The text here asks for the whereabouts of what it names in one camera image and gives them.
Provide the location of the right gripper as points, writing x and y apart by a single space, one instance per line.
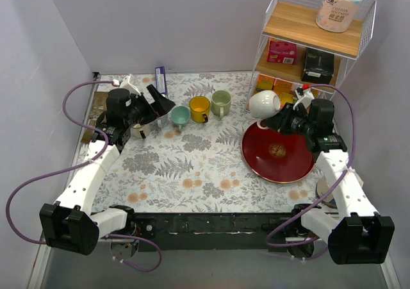
285 120

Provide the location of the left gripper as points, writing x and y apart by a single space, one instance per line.
150 106

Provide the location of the white footed cup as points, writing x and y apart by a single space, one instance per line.
162 121

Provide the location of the teal mug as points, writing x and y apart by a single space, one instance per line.
180 116

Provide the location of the white glossy mug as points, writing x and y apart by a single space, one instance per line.
263 105

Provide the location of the yellow enamel mug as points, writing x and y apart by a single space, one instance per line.
200 109

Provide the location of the beige ribbed mug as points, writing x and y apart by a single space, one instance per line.
141 131

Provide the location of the light green mug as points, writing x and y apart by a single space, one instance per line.
220 103

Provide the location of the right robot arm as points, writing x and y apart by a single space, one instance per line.
360 235

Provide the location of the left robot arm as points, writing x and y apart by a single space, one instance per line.
69 223

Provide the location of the purple foil box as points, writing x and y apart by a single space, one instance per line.
161 82

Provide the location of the orange sponge pack upper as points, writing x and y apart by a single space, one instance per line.
284 86

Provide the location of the orange sponge pack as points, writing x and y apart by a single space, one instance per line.
265 83
284 86

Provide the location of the red round tray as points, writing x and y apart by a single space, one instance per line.
276 157

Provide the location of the orange sponge pack lower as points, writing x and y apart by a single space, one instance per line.
265 83

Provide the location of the brown coffee bag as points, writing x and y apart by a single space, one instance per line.
97 107

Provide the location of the black box on shelf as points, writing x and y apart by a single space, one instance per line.
318 67

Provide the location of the floral table mat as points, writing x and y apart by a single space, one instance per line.
200 167

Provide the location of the orange pink box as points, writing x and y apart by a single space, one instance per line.
281 52

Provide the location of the toilet paper roll on shelf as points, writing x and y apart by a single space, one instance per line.
337 15

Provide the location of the white wire shelf rack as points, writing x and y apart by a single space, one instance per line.
294 21

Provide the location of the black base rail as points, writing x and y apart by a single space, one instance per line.
205 231

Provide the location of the aluminium frame rail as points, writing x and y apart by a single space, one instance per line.
218 261

